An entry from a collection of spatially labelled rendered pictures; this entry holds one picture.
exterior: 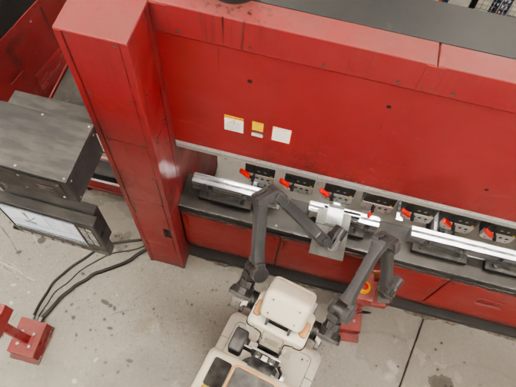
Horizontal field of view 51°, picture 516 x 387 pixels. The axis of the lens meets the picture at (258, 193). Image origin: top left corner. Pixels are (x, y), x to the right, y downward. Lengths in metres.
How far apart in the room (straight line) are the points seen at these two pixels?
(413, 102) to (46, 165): 1.30
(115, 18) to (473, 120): 1.27
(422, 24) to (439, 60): 0.15
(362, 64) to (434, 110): 0.34
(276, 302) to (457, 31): 1.26
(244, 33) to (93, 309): 2.47
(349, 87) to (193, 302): 2.20
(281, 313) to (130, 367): 1.59
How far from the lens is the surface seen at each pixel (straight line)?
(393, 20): 1.89
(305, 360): 3.40
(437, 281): 3.24
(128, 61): 1.83
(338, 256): 2.82
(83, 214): 2.27
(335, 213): 2.90
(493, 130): 2.10
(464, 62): 1.86
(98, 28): 1.83
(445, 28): 1.93
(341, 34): 1.81
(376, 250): 2.41
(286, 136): 2.30
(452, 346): 3.95
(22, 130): 2.10
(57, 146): 2.03
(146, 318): 3.74
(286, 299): 2.31
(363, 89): 1.96
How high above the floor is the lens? 3.62
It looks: 64 degrees down
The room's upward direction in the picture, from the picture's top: 6 degrees clockwise
